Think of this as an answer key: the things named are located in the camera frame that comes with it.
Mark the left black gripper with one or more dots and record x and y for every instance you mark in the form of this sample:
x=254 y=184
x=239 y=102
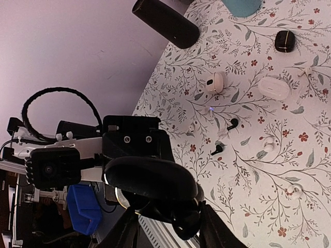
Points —
x=134 y=136

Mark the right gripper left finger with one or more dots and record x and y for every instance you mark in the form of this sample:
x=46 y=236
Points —
x=125 y=232

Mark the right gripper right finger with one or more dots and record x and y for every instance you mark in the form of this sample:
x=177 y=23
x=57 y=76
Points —
x=214 y=232

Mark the black gold-trim charging case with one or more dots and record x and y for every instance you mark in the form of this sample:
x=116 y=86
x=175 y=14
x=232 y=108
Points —
x=157 y=189

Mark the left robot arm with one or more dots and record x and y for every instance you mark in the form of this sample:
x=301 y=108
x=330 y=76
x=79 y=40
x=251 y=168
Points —
x=86 y=139

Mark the cream case left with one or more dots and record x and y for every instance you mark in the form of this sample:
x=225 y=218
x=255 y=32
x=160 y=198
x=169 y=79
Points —
x=215 y=82

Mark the white oval charging case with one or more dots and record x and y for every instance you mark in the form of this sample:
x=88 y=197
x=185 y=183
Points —
x=274 y=88

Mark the small black charging case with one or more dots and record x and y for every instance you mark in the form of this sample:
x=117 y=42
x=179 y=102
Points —
x=285 y=41

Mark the blue storage bin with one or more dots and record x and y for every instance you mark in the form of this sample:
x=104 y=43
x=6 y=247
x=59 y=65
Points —
x=84 y=210

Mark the white earbud far left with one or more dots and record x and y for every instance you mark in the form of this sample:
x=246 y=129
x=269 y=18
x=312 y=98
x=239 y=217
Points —
x=191 y=128

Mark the black earbud lower left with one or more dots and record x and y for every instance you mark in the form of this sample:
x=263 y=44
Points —
x=218 y=149

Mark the black earbud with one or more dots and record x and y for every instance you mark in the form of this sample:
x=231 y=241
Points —
x=218 y=149
x=234 y=123

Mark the white clip earbud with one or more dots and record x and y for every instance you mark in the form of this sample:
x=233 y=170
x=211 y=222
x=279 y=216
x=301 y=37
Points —
x=295 y=191

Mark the white earbud centre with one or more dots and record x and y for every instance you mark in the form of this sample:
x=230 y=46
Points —
x=269 y=144

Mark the black earbud upper left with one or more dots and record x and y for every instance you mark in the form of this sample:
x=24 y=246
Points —
x=234 y=123

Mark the black tapered vase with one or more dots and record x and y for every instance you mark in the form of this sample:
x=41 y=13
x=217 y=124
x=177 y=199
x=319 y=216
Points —
x=167 y=22

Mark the teal tapered vase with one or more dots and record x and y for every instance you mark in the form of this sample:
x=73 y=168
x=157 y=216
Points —
x=242 y=8

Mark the white stem earbud far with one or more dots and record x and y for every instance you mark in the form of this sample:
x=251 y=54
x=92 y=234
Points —
x=306 y=71

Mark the aluminium front rail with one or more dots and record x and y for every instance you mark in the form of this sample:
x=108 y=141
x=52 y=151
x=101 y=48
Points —
x=161 y=234

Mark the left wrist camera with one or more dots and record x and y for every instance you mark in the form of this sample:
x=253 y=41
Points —
x=57 y=167

